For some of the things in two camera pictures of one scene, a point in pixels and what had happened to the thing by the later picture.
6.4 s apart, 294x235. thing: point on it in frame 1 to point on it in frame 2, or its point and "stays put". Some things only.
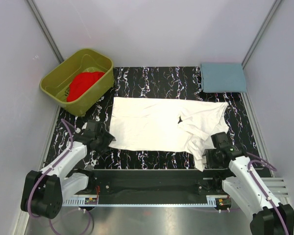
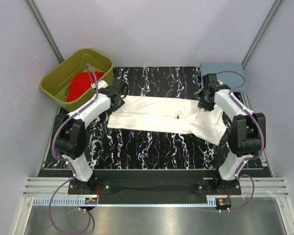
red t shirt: [81, 82] stays put
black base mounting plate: [155, 182] stays put
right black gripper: [210, 163] to [201, 104]
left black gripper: [108, 139] to [121, 104]
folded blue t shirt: [225, 77] stays put
